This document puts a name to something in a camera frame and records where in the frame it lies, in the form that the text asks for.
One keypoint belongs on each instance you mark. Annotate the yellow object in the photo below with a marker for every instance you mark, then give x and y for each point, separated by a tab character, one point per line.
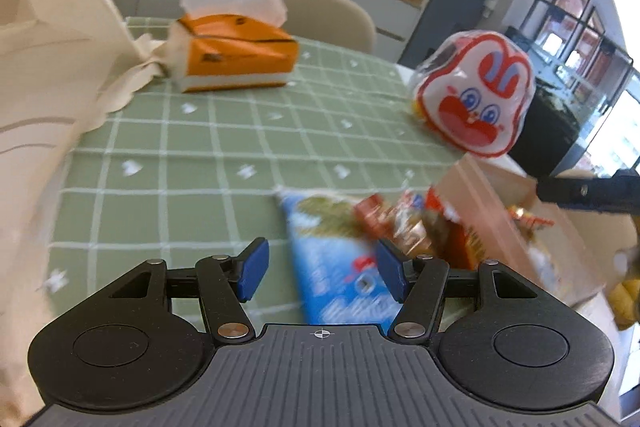
625	304

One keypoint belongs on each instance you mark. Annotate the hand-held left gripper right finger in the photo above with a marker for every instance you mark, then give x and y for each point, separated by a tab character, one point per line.
390	272

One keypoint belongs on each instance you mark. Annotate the green checked tablecloth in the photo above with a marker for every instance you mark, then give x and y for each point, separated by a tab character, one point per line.
200	167

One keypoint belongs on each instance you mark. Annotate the pink storage box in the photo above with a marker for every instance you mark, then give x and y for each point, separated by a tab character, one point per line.
495	207

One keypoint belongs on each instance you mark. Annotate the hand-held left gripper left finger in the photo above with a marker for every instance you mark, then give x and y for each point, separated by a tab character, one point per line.
252	267

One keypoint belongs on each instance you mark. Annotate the white mesh food cover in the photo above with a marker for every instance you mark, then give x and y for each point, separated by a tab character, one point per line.
40	82

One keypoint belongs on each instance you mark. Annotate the rabbit face snack bag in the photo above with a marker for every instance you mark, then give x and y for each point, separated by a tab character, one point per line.
475	102

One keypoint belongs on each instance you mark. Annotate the blue white snack packet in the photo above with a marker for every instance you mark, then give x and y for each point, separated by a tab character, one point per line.
330	267

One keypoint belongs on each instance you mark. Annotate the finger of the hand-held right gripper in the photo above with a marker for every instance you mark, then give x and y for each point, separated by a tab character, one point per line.
582	191

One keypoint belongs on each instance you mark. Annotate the black framed display case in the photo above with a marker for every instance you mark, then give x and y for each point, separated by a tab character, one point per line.
560	127

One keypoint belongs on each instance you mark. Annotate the red brown snack packet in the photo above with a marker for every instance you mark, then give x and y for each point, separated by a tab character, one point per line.
415	222

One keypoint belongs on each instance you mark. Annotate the beige dining chair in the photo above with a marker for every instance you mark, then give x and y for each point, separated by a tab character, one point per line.
325	17

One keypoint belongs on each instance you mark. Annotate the orange tissue box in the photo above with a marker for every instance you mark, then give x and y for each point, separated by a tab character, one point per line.
235	52

